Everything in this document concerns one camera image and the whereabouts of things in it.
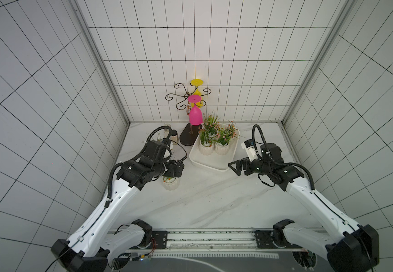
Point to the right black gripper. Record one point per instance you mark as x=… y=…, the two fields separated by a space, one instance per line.
x=246 y=166

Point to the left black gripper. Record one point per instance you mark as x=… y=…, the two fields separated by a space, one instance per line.
x=179 y=169

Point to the small red flower potted plant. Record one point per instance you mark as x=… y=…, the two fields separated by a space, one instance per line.
x=231 y=131

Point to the pink potted plant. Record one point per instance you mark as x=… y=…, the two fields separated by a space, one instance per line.
x=222 y=145

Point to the green potted plant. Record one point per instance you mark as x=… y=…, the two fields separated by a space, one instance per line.
x=211 y=124
x=206 y=145

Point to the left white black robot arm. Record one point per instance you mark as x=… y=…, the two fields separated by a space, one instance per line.
x=102 y=218

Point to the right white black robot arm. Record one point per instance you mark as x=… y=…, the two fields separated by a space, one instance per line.
x=347 y=245

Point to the white rectangular storage tray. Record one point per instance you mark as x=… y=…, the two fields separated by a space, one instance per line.
x=213 y=162

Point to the black cap spice bottle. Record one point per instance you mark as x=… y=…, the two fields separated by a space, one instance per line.
x=174 y=136

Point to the black scroll goblet rack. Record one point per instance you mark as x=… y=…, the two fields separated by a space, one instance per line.
x=191 y=132

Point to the pink plastic goblet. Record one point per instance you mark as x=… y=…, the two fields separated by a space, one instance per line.
x=195 y=114

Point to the yellow plastic goblet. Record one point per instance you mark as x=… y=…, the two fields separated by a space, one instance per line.
x=197 y=83

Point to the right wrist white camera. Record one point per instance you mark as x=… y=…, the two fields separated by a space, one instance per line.
x=248 y=146

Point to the aluminium mounting rail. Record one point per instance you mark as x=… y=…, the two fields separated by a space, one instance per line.
x=213 y=239

